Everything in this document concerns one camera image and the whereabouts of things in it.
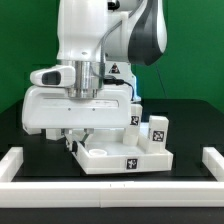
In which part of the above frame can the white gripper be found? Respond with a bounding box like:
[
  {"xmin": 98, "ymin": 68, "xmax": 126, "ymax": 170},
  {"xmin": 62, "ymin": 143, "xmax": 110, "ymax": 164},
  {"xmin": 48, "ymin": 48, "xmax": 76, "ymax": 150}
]
[{"xmin": 22, "ymin": 85, "xmax": 131, "ymax": 155}]

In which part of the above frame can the white square tabletop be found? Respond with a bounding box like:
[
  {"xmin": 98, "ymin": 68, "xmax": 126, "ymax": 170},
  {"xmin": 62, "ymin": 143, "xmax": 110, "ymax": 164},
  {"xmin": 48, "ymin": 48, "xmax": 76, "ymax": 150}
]
[{"xmin": 72, "ymin": 122, "xmax": 173, "ymax": 175}]

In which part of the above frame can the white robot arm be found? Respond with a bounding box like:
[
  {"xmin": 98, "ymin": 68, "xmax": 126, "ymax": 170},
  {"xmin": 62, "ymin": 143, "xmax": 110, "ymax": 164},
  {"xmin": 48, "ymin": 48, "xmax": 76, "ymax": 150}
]
[{"xmin": 22, "ymin": 0, "xmax": 167, "ymax": 137}]

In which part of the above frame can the white U-shaped obstacle fence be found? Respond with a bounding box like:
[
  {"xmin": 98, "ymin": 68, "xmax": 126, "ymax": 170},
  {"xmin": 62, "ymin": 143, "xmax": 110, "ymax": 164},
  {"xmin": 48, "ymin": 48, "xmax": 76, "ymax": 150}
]
[{"xmin": 0, "ymin": 147, "xmax": 224, "ymax": 208}]

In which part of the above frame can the black hanging cable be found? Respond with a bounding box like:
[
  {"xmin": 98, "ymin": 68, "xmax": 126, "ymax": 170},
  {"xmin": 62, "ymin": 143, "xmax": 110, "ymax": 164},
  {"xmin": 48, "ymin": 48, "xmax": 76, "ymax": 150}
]
[{"xmin": 153, "ymin": 63, "xmax": 168, "ymax": 100}]

